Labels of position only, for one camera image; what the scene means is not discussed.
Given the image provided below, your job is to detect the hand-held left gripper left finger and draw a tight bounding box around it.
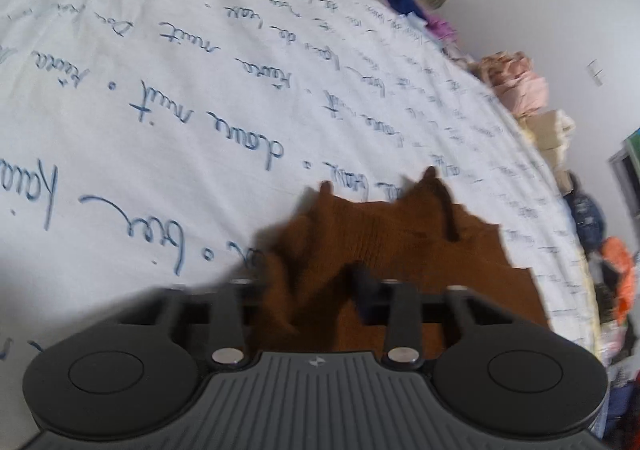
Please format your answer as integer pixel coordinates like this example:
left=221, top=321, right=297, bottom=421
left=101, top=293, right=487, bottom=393
left=117, top=279, right=267, bottom=372

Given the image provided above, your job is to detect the grey framed screen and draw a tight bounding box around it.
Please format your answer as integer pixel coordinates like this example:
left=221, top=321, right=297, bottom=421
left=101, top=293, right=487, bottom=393
left=607, top=127, right=640, bottom=221

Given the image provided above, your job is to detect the pink crumpled cloth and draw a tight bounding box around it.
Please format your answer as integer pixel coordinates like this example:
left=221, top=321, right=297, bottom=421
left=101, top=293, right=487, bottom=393
left=474, top=52, right=549, bottom=119

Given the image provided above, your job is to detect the brown knit sweater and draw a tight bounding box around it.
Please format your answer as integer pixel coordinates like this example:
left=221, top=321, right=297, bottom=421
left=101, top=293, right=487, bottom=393
left=252, top=167, right=551, bottom=357

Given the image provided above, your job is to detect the white script-printed quilt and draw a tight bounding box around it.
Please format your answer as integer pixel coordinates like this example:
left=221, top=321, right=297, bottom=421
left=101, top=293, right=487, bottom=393
left=0, top=0, right=602, bottom=432

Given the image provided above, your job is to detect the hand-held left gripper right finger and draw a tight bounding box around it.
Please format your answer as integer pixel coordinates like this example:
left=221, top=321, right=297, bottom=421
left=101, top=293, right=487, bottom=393
left=347, top=262, right=547, bottom=374

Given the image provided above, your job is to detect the pile of mixed clothes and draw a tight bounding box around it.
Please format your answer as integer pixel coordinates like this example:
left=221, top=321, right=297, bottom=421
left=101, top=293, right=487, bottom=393
left=594, top=325, right=640, bottom=450

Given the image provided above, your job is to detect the orange garment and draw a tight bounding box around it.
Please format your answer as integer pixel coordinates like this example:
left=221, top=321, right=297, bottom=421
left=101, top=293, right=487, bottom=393
left=599, top=237, right=639, bottom=327

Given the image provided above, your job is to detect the dark blue patterned garment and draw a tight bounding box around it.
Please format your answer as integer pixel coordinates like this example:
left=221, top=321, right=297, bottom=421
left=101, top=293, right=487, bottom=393
left=564, top=174, right=607, bottom=251

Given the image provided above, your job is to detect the beige folded cloth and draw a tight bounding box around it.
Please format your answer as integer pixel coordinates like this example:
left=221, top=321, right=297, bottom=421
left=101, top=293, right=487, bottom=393
left=520, top=110, right=577, bottom=171

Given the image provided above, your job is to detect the purple cloth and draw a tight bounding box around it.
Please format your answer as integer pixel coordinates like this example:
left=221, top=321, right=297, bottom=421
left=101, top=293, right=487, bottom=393
left=425, top=12, right=459, bottom=43

